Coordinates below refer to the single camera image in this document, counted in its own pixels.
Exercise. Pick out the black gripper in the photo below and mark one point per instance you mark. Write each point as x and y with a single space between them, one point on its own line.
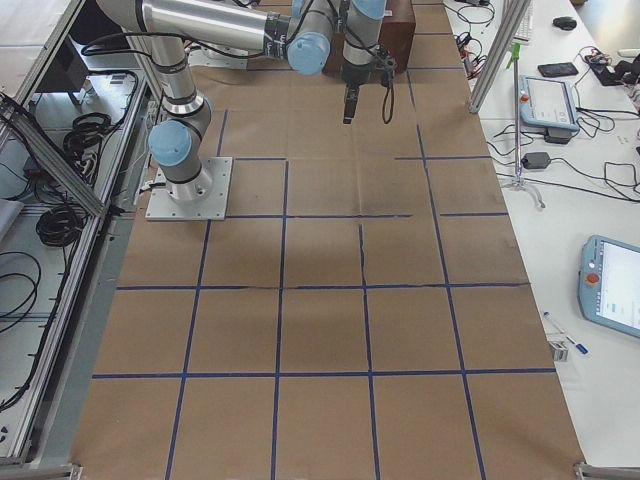
355 73

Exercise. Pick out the dark wooden drawer box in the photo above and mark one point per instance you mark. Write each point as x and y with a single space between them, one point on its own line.
396 36

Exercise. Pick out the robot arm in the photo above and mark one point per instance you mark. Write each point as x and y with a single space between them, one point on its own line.
174 35

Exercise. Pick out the black power adapter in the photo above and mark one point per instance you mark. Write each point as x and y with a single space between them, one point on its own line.
536 161

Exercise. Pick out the teach pendant tablet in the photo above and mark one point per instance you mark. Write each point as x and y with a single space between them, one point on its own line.
547 102

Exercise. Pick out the black smartphone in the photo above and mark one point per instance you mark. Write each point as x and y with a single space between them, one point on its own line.
557 70

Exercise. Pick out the black computer mouse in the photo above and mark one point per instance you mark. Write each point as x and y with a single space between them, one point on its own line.
565 23

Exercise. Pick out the blue white pen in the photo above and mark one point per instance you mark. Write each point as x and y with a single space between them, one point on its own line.
558 348

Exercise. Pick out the green handled grabber stick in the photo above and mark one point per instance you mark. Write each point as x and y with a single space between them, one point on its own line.
517 181

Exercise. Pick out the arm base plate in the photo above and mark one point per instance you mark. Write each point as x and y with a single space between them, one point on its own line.
204 198

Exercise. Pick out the aluminium frame post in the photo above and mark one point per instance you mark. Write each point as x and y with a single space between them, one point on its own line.
514 30

